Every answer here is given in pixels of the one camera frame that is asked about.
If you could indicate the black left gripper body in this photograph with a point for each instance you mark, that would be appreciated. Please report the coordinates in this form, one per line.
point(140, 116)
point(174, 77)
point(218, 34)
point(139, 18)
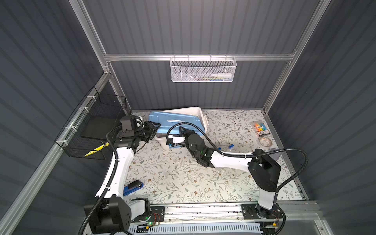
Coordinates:
point(145, 133)

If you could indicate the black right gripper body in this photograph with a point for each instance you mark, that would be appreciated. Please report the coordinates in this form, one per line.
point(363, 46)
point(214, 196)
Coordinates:
point(188, 135)

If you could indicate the blue plastic box lid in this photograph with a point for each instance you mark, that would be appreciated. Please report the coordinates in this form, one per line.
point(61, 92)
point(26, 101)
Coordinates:
point(167, 120)

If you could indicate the white plastic storage box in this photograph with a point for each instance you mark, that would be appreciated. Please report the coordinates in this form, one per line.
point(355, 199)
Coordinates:
point(161, 138)

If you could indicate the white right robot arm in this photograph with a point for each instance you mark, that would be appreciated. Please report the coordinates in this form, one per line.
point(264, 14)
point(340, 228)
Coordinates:
point(264, 169)

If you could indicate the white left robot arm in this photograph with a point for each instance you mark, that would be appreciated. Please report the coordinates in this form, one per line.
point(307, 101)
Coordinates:
point(117, 176)

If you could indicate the blue object at table edge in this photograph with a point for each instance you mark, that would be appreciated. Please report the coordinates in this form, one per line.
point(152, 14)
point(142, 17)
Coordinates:
point(132, 187)

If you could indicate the colourful pH paper pack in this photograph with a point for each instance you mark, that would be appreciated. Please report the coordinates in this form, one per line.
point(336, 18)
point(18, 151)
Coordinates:
point(260, 129)

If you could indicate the white bottle in basket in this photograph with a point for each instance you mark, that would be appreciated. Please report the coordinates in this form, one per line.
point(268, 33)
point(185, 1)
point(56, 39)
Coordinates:
point(222, 75)

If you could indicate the grey oval stone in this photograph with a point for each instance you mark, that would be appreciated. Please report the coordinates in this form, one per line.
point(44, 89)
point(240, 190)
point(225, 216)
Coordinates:
point(275, 156)

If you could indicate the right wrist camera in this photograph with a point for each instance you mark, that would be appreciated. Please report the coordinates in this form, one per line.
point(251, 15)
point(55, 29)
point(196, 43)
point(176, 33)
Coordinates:
point(175, 141)

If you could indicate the black wire wall basket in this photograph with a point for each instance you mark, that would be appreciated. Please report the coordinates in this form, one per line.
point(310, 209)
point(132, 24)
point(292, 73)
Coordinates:
point(85, 135)

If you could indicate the white wire mesh basket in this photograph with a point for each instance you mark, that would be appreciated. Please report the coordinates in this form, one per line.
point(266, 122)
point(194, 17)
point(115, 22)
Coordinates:
point(199, 69)

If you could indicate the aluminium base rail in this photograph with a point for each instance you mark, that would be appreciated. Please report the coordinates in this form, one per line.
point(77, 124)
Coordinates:
point(223, 217)

